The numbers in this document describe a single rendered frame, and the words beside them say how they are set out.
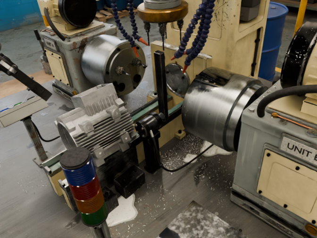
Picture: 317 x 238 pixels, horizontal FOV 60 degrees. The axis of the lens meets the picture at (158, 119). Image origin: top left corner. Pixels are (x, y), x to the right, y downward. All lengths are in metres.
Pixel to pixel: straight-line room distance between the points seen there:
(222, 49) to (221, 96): 0.35
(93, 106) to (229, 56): 0.57
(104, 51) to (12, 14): 5.34
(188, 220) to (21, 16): 6.06
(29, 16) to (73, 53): 5.25
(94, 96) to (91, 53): 0.40
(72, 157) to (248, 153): 0.48
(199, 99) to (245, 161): 0.23
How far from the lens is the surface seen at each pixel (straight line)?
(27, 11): 6.55
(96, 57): 1.24
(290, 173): 0.77
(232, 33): 1.12
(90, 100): 0.90
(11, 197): 1.17
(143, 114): 1.16
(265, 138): 0.76
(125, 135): 0.90
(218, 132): 0.85
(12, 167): 1.29
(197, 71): 1.10
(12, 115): 1.09
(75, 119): 0.90
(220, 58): 1.18
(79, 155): 0.56
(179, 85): 1.19
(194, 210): 0.81
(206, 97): 0.86
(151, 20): 0.97
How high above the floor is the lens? 1.58
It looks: 36 degrees down
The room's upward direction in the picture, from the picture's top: 5 degrees counter-clockwise
